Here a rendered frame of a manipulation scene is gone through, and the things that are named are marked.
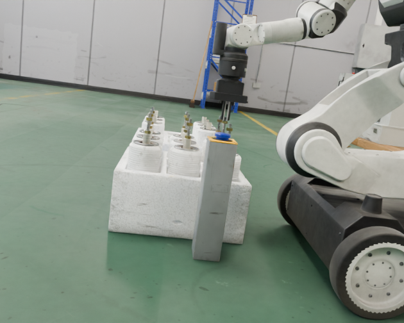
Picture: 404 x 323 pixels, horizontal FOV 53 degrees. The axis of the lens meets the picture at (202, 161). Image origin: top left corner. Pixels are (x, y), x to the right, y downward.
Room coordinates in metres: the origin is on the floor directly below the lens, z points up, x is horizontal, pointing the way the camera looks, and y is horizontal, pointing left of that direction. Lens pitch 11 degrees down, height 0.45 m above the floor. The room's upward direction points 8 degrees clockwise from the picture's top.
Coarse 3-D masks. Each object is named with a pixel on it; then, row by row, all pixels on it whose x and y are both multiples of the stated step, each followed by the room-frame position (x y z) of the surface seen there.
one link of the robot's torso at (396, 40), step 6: (402, 30) 1.06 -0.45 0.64; (390, 36) 1.13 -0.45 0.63; (396, 36) 1.09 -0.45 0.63; (402, 36) 1.06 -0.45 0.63; (384, 42) 1.16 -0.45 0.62; (390, 42) 1.12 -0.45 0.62; (396, 42) 1.09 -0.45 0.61; (402, 42) 1.06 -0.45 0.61; (396, 48) 1.09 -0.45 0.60; (402, 48) 1.07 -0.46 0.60; (396, 54) 1.09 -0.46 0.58; (402, 54) 1.06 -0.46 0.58; (396, 60) 1.09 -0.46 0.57; (402, 60) 1.06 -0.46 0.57; (390, 66) 1.12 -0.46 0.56
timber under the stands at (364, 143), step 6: (360, 138) 4.32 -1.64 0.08; (354, 144) 4.37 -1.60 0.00; (360, 144) 4.21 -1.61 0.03; (366, 144) 4.09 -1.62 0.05; (372, 144) 3.96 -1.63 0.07; (378, 144) 3.95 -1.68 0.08; (378, 150) 3.81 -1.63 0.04; (384, 150) 3.71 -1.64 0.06; (390, 150) 3.61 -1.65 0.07; (396, 150) 3.64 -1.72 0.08; (402, 150) 3.73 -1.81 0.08
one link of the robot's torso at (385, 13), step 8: (384, 0) 1.10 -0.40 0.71; (392, 0) 1.07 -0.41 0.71; (400, 0) 1.05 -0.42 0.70; (384, 8) 1.12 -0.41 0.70; (392, 8) 1.08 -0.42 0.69; (400, 8) 1.06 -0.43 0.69; (384, 16) 1.14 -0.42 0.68; (392, 16) 1.11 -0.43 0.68; (400, 16) 1.08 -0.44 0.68; (392, 24) 1.14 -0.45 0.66; (400, 24) 1.16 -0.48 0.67
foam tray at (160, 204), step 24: (120, 168) 1.11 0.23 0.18; (120, 192) 1.08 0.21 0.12; (144, 192) 1.09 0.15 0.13; (168, 192) 1.10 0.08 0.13; (192, 192) 1.10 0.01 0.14; (240, 192) 1.12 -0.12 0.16; (120, 216) 1.08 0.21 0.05; (144, 216) 1.09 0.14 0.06; (168, 216) 1.10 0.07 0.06; (192, 216) 1.10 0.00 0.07; (240, 216) 1.12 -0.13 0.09; (240, 240) 1.12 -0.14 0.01
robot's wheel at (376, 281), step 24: (360, 240) 0.80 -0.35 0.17; (384, 240) 0.80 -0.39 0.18; (336, 264) 0.81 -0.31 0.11; (360, 264) 0.81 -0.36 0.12; (384, 264) 0.82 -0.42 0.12; (336, 288) 0.80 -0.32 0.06; (360, 288) 0.81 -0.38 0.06; (384, 288) 0.82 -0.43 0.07; (360, 312) 0.80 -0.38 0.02; (384, 312) 0.80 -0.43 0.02
